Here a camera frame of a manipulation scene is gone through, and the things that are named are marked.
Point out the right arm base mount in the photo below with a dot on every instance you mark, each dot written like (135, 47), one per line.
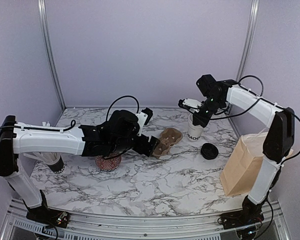
(235, 219)

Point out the left aluminium frame post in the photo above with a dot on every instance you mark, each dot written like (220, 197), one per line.
(49, 52)

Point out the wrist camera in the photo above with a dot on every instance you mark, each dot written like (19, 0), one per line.
(144, 116)
(190, 104)

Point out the black cup lid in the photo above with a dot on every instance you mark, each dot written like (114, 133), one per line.
(209, 151)

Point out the brown cardboard cup carrier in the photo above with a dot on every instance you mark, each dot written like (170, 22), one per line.
(167, 139)

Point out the aluminium frame post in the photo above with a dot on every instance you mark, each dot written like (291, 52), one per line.
(49, 52)
(249, 37)

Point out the red patterned bowl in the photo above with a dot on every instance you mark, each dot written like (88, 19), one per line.
(108, 165)

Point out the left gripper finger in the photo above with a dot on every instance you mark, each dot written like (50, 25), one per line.
(154, 141)
(148, 150)

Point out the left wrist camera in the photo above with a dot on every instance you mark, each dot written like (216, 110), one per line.
(144, 116)

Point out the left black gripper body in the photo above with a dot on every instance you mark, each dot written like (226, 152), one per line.
(140, 148)

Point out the black cup with straws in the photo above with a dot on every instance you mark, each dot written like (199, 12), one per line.
(52, 159)

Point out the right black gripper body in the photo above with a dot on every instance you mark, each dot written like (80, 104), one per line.
(212, 105)

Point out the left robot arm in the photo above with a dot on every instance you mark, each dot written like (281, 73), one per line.
(121, 133)

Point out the brown paper bag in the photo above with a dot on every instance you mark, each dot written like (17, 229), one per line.
(247, 169)

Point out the right aluminium frame post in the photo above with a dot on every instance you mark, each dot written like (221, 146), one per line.
(249, 37)

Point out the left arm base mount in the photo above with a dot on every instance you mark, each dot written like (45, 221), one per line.
(49, 216)

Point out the white paper cup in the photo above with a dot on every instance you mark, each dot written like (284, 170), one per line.
(194, 132)

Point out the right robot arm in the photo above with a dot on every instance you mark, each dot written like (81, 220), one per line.
(276, 146)

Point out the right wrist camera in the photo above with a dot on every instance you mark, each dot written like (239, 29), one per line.
(190, 104)

